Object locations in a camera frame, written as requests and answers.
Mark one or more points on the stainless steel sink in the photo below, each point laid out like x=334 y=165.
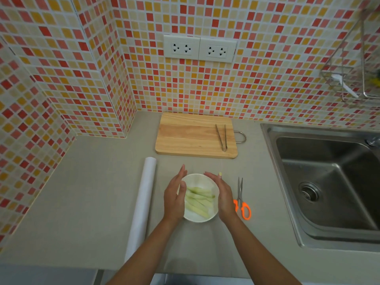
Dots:
x=326 y=181

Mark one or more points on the person's left hand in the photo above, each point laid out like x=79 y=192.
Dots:
x=172 y=201

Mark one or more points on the white paper roll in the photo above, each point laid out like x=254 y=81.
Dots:
x=142 y=201

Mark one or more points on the pile of green cucumber sticks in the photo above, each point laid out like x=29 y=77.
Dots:
x=199 y=200

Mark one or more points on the white round bowl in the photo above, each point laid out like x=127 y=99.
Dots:
x=199 y=181

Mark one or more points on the yellow green sponge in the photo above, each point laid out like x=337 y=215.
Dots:
x=373 y=80

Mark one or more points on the white wall socket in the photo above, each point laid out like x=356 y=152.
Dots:
x=217 y=51
x=181 y=47

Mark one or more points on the wooden cutting board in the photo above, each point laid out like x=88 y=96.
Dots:
x=190 y=136

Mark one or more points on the person's right hand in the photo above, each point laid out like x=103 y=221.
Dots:
x=226 y=201

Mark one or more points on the person's left thumb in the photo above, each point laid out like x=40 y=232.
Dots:
x=184 y=189

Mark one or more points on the person's right forearm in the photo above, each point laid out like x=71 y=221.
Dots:
x=258 y=252

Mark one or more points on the white plastic utensil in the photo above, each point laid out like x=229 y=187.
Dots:
x=344 y=84

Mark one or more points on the metal tongs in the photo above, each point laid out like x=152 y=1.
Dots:
x=222 y=140

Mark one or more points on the metal sink drain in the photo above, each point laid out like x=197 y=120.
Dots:
x=309 y=192

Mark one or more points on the person's left forearm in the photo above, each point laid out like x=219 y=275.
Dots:
x=142 y=255

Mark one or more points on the metal faucet base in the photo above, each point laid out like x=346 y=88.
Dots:
x=373 y=141

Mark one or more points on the person's right thumb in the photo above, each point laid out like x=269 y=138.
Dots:
x=211 y=176

